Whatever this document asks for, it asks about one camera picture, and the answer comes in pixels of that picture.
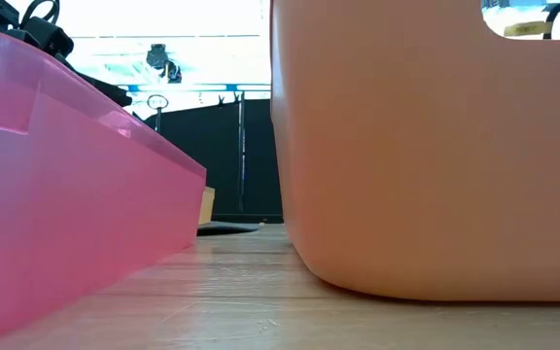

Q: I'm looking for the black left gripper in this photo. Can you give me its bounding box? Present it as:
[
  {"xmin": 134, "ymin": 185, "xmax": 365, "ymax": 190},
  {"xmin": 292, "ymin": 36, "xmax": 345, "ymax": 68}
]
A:
[{"xmin": 19, "ymin": 16, "xmax": 133, "ymax": 108}]

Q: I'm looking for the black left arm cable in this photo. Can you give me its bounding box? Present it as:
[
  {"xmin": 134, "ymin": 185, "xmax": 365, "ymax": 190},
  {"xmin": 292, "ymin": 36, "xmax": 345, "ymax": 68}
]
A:
[{"xmin": 19, "ymin": 0, "xmax": 61, "ymax": 25}]

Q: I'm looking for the ring clamp stand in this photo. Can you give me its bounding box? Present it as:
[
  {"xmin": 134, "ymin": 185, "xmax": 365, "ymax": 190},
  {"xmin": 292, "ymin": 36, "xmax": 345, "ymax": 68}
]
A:
[{"xmin": 146, "ymin": 93, "xmax": 170, "ymax": 133}]

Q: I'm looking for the black backdrop panel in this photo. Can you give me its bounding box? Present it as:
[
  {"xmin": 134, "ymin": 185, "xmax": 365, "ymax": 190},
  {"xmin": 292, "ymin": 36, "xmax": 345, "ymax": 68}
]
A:
[{"xmin": 132, "ymin": 90, "xmax": 284, "ymax": 225}]

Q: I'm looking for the orange plastic basket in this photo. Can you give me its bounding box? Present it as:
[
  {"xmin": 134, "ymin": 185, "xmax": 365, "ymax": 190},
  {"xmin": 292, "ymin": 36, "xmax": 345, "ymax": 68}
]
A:
[{"xmin": 268, "ymin": 0, "xmax": 560, "ymax": 303}]

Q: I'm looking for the amber translucent plastic bin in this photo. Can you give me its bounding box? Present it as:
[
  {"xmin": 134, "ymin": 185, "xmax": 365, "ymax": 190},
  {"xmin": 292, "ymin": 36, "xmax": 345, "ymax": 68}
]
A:
[{"xmin": 197, "ymin": 186, "xmax": 216, "ymax": 226}]

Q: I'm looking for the red-pink translucent plastic bin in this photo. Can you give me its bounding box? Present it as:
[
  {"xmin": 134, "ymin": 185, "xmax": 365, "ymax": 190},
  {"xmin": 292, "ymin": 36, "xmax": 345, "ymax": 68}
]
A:
[{"xmin": 0, "ymin": 22, "xmax": 208, "ymax": 346}]

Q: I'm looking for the yellow tag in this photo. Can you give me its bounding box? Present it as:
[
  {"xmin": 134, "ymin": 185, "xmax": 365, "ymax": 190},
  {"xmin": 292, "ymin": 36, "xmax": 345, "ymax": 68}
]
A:
[{"xmin": 503, "ymin": 19, "xmax": 553, "ymax": 38}]

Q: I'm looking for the black stand pole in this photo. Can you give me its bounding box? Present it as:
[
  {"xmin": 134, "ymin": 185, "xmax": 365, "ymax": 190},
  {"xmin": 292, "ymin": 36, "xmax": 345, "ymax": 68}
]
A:
[{"xmin": 236, "ymin": 90, "xmax": 248, "ymax": 213}]

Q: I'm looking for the dark background device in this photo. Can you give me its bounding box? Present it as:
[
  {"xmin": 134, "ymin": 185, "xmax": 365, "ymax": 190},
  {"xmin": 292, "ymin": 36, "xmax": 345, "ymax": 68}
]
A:
[{"xmin": 145, "ymin": 42, "xmax": 184, "ymax": 85}]

